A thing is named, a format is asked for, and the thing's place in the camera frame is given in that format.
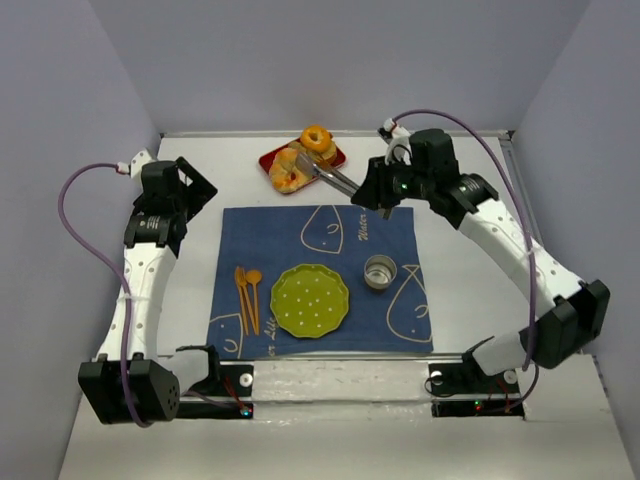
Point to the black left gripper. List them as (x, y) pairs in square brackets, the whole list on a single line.
[(195, 185)]

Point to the silver metal tongs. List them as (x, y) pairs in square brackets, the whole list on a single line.
[(333, 178)]

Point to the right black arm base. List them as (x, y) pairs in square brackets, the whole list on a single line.
[(458, 395)]

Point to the orange plastic fork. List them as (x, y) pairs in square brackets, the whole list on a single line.
[(251, 311)]

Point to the green dotted plate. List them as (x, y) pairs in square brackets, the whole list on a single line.
[(309, 301)]

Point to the orange glazed donut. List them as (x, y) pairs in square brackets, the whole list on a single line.
[(316, 138)]

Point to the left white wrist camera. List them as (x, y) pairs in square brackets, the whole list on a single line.
[(133, 168)]

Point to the blue fish placemat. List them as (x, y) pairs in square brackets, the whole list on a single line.
[(342, 238)]

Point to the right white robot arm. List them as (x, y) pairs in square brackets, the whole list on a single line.
[(568, 311)]

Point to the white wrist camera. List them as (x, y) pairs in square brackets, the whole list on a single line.
[(397, 139), (133, 168)]

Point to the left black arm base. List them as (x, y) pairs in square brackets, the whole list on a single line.
[(227, 398)]

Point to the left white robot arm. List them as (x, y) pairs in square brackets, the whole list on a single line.
[(127, 381)]

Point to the green speckled bread slice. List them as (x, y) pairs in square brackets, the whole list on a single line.
[(296, 145)]

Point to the silver metal cup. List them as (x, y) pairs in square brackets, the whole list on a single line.
[(379, 272)]

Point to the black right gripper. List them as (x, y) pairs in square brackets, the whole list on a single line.
[(370, 187)]

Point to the pale croissant ring bread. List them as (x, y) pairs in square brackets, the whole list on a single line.
[(285, 176)]

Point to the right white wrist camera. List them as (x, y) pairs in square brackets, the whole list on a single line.
[(397, 139)]

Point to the lower speckled bread slice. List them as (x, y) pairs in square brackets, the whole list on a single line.
[(326, 157)]

